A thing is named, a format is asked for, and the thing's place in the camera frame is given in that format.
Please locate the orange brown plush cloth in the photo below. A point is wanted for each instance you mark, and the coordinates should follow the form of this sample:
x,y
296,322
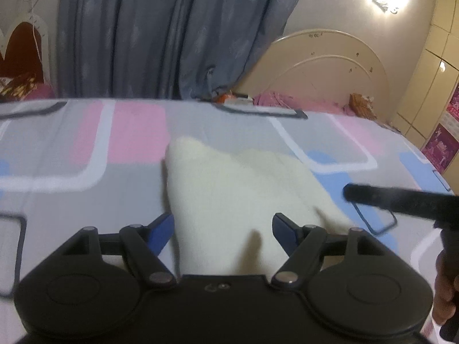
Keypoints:
x,y
362,105

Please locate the brown white-edged headboard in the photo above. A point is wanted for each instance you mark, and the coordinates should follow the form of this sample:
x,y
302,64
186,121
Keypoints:
x,y
21,46

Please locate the blue-grey curtain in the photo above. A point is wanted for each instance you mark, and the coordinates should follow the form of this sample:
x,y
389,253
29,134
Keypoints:
x,y
143,32

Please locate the pink striped pillow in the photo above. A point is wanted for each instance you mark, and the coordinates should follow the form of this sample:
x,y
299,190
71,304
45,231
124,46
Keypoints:
x,y
43,91

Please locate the dark red patterned cloth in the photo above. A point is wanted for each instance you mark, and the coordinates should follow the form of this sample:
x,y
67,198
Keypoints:
x,y
16,86

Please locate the cream wardrobe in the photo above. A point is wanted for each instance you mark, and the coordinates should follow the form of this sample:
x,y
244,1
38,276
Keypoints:
x,y
426,79

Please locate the patterned grey pink bedsheet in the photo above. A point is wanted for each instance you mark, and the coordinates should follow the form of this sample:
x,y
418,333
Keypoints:
x,y
107,143

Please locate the small orange item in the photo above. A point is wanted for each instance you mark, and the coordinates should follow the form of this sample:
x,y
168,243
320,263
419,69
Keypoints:
x,y
225,98

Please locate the cream arched headboard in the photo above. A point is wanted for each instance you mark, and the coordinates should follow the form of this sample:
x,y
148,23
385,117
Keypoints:
x,y
322,64

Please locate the person's right hand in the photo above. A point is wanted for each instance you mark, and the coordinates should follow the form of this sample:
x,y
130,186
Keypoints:
x,y
443,294

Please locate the white fluffy towel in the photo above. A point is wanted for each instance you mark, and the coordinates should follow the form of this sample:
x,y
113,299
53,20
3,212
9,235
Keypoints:
x,y
229,193

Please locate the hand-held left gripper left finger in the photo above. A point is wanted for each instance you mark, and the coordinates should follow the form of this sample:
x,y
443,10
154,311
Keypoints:
x,y
160,233

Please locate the pink wall poster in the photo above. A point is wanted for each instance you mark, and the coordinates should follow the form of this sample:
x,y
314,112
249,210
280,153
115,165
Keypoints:
x,y
439,148
453,107

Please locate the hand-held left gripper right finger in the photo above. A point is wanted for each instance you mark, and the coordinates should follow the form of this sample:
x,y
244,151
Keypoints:
x,y
283,231

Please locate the pink bedding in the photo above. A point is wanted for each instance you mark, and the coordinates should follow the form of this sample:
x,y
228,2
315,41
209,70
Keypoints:
x,y
297,101

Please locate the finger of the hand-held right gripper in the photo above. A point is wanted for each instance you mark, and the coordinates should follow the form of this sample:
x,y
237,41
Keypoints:
x,y
394,200

